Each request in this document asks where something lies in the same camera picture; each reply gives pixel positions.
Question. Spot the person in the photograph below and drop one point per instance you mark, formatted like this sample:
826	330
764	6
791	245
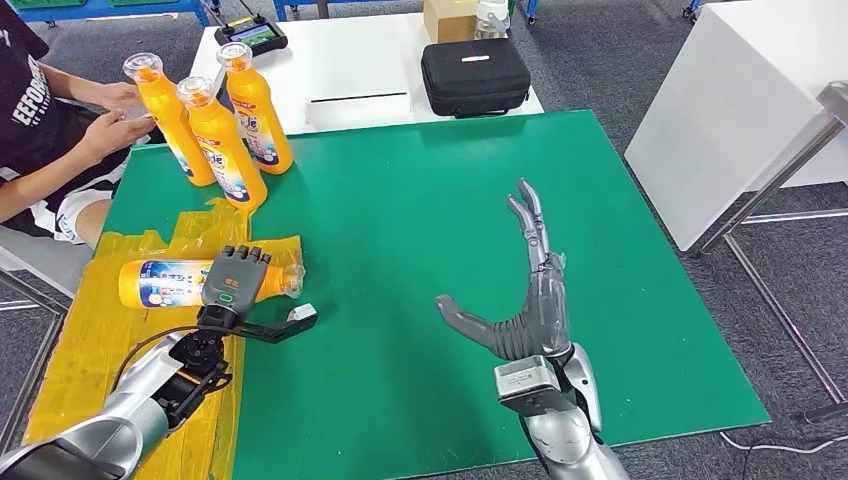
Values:
33	132

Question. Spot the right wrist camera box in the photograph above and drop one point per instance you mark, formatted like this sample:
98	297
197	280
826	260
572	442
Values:
530	384

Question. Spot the blue metal rack frame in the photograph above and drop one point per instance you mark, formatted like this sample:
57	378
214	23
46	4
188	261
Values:
129	8

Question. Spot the orange detergent bottle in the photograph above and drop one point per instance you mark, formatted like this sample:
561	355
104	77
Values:
222	159
258	119
169	126
166	285

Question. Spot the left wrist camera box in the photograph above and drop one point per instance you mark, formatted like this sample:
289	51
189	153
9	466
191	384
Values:
272	329

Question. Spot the green table mat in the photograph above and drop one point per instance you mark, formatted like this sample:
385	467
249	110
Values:
430	199

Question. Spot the brown cardboard box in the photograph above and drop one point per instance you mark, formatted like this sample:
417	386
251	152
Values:
450	20

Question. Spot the yellow taped cardboard sheet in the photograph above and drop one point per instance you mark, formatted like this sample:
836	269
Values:
79	358

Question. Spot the person's right hand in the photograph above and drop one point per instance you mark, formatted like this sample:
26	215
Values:
112	136

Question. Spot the person's left hand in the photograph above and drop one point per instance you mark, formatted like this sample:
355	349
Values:
122	96

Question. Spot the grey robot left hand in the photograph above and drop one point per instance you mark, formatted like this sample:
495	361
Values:
232	285

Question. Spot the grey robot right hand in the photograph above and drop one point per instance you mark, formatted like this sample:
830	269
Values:
546	318

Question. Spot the white table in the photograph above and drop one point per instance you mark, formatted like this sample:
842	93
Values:
358	66

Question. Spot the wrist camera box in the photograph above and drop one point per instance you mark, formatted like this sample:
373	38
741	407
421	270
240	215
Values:
530	384
272	329

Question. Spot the black remote controller with screen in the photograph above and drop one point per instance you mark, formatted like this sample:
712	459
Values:
255	34

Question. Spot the clear plastic jar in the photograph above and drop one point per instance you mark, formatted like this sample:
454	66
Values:
491	18

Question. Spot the metal stand frame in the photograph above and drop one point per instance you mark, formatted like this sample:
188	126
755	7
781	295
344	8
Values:
778	177

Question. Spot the black zip carry case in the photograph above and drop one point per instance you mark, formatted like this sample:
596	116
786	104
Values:
475	76

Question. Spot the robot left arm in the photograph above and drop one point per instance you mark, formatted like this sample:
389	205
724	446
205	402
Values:
132	397

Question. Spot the white smartphone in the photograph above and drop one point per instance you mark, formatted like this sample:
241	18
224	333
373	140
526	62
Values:
138	112

